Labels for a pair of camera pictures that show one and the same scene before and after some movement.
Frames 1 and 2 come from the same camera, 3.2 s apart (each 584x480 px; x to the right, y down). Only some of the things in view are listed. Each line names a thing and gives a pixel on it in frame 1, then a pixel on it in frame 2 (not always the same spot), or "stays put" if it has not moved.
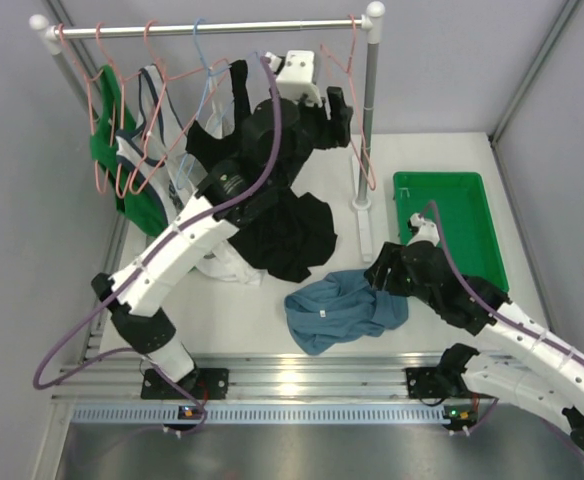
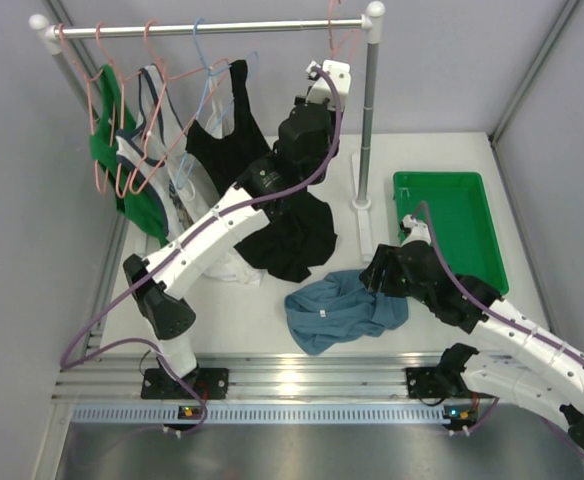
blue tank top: [342, 307] stays put
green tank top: [115, 119] stays put
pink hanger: [348, 70] to [333, 48]
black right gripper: [389, 258] stays put
